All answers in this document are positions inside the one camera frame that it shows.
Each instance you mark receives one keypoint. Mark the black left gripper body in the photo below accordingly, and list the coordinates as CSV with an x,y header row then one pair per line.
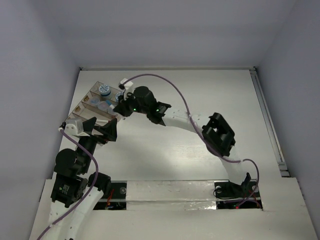
x,y
90,143

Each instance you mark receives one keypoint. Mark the clear jar of paper clips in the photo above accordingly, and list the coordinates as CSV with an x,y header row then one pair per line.
x,y
94,101

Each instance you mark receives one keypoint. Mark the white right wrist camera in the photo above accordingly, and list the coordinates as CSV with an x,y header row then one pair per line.
x,y
127,87

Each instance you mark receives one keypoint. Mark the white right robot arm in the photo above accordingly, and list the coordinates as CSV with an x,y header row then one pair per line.
x,y
213,130

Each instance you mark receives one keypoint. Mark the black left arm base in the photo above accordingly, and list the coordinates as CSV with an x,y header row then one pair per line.
x,y
116,200

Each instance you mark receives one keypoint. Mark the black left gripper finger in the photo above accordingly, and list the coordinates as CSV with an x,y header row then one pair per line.
x,y
88,125
108,129

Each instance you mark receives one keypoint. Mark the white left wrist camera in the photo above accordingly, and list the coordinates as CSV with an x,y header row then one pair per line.
x,y
73,127

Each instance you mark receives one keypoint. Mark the metal rail on table edge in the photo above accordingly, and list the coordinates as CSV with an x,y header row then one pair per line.
x,y
284,171

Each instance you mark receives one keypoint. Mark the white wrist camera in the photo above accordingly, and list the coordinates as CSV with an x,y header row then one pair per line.
x,y
127,87
73,127

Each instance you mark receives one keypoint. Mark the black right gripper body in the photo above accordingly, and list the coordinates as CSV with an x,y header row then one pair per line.
x,y
131,104

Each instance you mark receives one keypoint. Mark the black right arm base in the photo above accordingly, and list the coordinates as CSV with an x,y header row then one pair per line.
x,y
231,197

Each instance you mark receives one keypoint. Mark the clear paper clip jar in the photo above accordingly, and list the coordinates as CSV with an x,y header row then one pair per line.
x,y
103,106
111,111

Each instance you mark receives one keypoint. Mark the blue-capped white marker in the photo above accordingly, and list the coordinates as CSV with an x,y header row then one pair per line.
x,y
110,104

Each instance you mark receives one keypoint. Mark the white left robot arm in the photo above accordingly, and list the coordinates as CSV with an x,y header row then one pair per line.
x,y
79,184

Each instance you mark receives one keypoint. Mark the blue-lidded cleaning gel jar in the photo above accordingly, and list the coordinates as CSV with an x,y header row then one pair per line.
x,y
105,91

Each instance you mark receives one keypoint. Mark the clear three-bin organizer tray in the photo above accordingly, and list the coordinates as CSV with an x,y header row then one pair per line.
x,y
84,111

